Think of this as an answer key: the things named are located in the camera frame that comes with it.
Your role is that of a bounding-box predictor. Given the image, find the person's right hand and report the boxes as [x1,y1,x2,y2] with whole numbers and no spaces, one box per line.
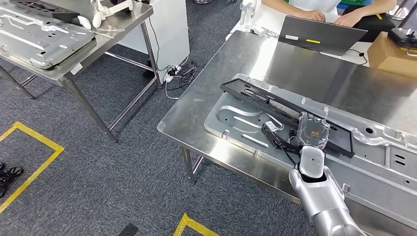
[301,9,327,23]

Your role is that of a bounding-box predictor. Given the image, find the person's left hand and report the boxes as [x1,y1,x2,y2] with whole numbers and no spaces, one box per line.
[332,13,357,28]

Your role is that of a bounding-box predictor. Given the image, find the black plastic panel with cutouts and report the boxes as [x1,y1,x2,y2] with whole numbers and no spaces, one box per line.
[9,0,81,23]
[220,78,355,159]

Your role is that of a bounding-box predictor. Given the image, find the stainless steel workbench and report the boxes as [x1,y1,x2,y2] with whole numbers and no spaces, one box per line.
[157,30,417,236]

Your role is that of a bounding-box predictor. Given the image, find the black flat robot part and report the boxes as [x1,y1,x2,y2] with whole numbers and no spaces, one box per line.
[119,223,139,236]

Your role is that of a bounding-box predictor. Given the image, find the person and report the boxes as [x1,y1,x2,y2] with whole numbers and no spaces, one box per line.
[288,0,343,14]

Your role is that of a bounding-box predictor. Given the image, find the dark grey laptop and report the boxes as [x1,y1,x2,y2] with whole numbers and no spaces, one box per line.
[278,15,368,57]

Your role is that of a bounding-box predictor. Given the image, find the brown cardboard box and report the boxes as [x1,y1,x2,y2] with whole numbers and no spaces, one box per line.
[367,31,417,79]

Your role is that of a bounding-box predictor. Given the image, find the black device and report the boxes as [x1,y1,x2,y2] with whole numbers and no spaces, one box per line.
[387,9,417,50]

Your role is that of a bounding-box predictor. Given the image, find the clear plastic bottle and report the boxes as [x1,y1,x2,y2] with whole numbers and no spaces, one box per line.
[239,0,257,30]

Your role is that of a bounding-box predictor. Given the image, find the white cabinet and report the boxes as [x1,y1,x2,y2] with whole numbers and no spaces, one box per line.
[118,0,191,85]

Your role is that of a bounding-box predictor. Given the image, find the grey stamped metal panel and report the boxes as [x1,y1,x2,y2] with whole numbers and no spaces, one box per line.
[204,73,417,230]
[0,1,97,70]

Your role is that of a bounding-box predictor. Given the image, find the white power strip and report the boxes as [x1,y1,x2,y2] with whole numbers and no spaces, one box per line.
[164,65,183,84]

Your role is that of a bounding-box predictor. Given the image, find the stainless steel table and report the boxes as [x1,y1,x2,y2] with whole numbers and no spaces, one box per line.
[0,0,163,143]

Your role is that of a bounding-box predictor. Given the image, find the white VR headset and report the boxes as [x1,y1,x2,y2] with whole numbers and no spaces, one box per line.
[90,0,135,30]

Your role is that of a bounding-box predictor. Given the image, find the white VR controller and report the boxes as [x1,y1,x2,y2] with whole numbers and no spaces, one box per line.
[77,15,93,31]

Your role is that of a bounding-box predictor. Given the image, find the yellow floor tape marking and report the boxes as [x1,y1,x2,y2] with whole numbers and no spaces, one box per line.
[0,121,65,215]
[173,213,220,236]

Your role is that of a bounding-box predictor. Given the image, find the black and white humanoid robot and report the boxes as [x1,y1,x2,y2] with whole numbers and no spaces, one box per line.
[0,162,24,198]

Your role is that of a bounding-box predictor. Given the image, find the black laptop cable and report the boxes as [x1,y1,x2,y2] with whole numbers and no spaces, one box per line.
[345,48,369,66]

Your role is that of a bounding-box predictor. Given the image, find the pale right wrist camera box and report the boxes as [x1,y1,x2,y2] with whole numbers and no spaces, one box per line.
[260,121,302,156]

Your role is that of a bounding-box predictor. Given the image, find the black power cables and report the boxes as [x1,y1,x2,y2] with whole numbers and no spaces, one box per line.
[169,59,198,92]

